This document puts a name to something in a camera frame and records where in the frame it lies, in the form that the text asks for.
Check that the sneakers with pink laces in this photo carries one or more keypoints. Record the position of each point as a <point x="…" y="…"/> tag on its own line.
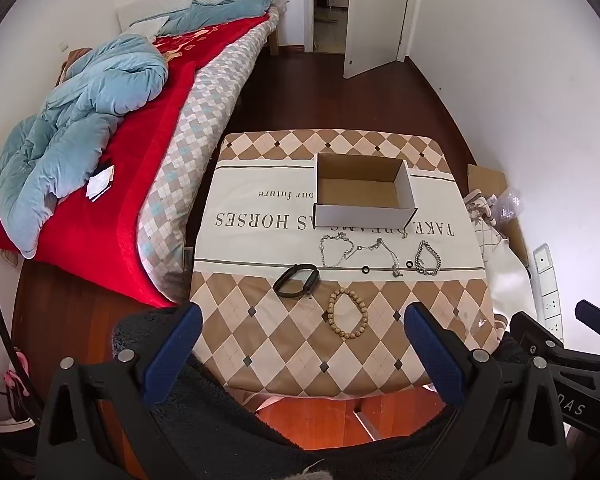
<point x="10" y="395"/>

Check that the white power strip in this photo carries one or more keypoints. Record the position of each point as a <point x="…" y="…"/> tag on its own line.
<point x="547" y="285"/>

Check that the clear bubble wrap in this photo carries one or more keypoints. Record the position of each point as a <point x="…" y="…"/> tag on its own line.
<point x="507" y="207"/>

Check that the black wristband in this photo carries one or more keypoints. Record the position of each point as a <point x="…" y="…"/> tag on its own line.
<point x="304" y="270"/>

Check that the white door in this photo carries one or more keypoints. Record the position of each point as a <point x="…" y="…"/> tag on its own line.
<point x="375" y="10"/>

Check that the white paper card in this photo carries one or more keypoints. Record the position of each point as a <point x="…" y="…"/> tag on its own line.
<point x="100" y="182"/>

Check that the cardboard box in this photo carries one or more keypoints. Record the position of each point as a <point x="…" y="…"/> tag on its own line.
<point x="365" y="217"/>

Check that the flat cardboard sheet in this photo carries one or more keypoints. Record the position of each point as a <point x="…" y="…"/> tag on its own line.
<point x="485" y="177"/>

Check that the red blanket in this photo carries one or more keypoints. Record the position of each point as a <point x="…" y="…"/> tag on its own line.
<point x="130" y="160"/>

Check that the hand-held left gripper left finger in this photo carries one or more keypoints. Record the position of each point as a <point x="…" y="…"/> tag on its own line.
<point x="175" y="355"/>

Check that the light blue duvet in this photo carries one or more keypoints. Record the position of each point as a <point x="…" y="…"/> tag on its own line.
<point x="80" y="125"/>

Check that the teal blue blanket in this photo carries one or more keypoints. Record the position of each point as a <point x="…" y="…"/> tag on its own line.
<point x="215" y="12"/>

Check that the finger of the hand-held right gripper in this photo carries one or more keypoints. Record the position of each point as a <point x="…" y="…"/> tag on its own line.
<point x="597" y="317"/>
<point x="530" y="332"/>

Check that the bed with checkered sheet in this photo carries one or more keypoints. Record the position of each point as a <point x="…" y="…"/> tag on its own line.
<point x="205" y="110"/>

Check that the dark fuzzy cloth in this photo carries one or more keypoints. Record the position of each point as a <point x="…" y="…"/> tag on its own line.
<point x="230" y="425"/>

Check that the checkered printed tablecloth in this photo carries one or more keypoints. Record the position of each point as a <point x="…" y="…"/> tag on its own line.
<point x="260" y="200"/>

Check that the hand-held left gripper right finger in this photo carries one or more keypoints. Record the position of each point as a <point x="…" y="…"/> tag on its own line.
<point x="432" y="355"/>

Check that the floral quilted cloth bag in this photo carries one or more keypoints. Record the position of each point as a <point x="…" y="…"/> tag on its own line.
<point x="485" y="230"/>

